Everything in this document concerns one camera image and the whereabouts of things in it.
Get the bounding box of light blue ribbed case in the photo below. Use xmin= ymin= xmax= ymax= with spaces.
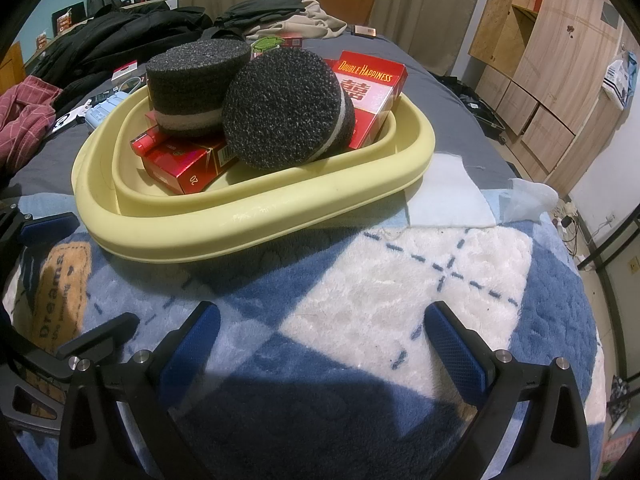
xmin=85 ymin=91 xmax=133 ymax=128

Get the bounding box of dark green cloth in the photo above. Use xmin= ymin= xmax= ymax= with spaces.
xmin=215 ymin=0 xmax=306 ymax=31

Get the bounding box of blue white plaid blanket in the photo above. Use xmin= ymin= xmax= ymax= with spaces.
xmin=0 ymin=195 xmax=626 ymax=480

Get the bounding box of red and white box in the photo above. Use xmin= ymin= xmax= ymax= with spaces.
xmin=324 ymin=50 xmax=408 ymax=151

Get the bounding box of black foam disc white band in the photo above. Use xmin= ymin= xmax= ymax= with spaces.
xmin=222 ymin=49 xmax=357 ymax=168
xmin=146 ymin=39 xmax=251 ymax=138

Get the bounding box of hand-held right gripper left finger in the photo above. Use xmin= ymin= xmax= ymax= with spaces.
xmin=57 ymin=301 xmax=222 ymax=480

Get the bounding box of beige cloth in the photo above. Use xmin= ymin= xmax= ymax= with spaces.
xmin=280 ymin=0 xmax=348 ymax=41

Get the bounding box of wooden wardrobe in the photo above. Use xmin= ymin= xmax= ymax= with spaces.
xmin=467 ymin=0 xmax=636 ymax=196

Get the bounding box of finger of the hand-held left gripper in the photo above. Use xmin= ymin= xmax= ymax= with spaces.
xmin=0 ymin=312 xmax=141 ymax=433
xmin=0 ymin=202 xmax=77 ymax=246

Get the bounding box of yellow plastic tray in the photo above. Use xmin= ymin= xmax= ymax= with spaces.
xmin=71 ymin=72 xmax=435 ymax=263

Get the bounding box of shiny red box gold band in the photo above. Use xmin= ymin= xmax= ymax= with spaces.
xmin=141 ymin=137 xmax=241 ymax=196

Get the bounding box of white tissue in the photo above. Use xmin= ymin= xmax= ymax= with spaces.
xmin=500 ymin=177 xmax=558 ymax=223

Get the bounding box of white hanging bag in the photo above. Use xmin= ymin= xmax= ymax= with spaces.
xmin=604 ymin=50 xmax=640 ymax=108

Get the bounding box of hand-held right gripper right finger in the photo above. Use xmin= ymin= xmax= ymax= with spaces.
xmin=424 ymin=301 xmax=588 ymax=480

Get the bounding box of black case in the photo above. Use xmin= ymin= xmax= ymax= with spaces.
xmin=452 ymin=77 xmax=506 ymax=143

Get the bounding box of power strip with cables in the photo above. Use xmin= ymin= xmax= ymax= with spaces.
xmin=550 ymin=200 xmax=591 ymax=241

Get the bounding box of red plaid cloth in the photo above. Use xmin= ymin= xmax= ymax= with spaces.
xmin=0 ymin=76 xmax=63 ymax=176

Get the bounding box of slim red box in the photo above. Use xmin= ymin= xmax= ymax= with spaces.
xmin=131 ymin=127 xmax=168 ymax=156

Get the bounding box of light blue cloth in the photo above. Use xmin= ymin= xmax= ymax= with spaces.
xmin=402 ymin=152 xmax=496 ymax=228

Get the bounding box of black jacket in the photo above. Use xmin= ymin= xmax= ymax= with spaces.
xmin=27 ymin=7 xmax=216 ymax=91

